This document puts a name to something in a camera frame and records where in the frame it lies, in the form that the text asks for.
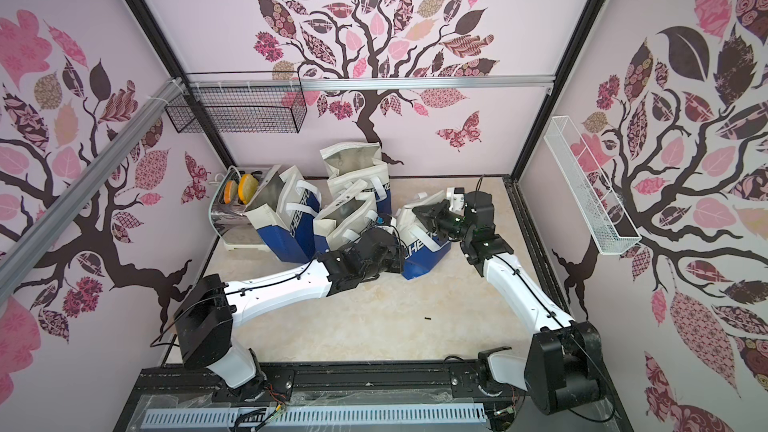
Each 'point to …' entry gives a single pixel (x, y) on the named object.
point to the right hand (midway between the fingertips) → (411, 211)
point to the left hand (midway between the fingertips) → (405, 259)
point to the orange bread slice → (230, 191)
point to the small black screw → (427, 318)
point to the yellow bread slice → (247, 188)
